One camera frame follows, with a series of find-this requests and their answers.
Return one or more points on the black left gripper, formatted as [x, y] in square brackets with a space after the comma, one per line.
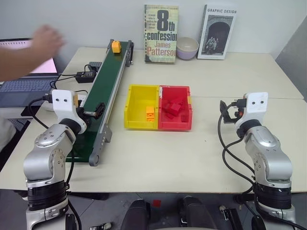
[89, 113]

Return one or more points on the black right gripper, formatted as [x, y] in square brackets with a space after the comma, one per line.
[237, 107]

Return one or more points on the orange toy brick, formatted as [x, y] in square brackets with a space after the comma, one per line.
[150, 115]
[116, 46]

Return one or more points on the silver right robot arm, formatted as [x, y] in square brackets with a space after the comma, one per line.
[268, 158]

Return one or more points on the person's bare forearm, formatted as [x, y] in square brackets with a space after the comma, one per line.
[16, 63]

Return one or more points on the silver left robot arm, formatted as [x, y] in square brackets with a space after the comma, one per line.
[48, 153]

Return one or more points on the green conveyor belt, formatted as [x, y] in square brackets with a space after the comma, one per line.
[105, 79]

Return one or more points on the person's bare hand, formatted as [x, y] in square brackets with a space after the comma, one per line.
[48, 39]

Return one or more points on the black power adapter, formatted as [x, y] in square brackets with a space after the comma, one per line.
[85, 77]

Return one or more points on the yellow plastic bin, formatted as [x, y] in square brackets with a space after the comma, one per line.
[140, 98]

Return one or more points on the small red toy brick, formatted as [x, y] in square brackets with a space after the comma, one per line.
[184, 118]

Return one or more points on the grey studded toy plate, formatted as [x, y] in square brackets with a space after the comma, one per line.
[96, 65]

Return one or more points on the red plastic bin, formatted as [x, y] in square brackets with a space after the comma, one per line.
[176, 124]

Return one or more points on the large red toy brick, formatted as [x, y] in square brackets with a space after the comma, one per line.
[174, 108]

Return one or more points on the flat red toy brick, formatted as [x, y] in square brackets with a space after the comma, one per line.
[169, 116]

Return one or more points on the beige and lilac bowl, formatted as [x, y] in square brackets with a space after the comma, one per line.
[187, 49]

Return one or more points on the grey laptop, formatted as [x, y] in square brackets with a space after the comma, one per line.
[24, 86]

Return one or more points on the Graphic Design book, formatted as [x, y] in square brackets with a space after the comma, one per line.
[217, 33]

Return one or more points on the person's white clothing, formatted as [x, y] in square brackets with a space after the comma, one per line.
[6, 134]

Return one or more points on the dark rounded shape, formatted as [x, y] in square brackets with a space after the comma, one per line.
[194, 213]
[136, 215]

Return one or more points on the red brick on floor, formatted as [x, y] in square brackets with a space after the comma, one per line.
[157, 203]

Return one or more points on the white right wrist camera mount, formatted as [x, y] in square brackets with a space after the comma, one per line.
[255, 105]

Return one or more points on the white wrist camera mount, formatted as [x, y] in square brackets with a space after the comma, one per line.
[255, 105]
[62, 103]

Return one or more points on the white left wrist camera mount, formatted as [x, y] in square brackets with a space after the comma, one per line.
[62, 103]

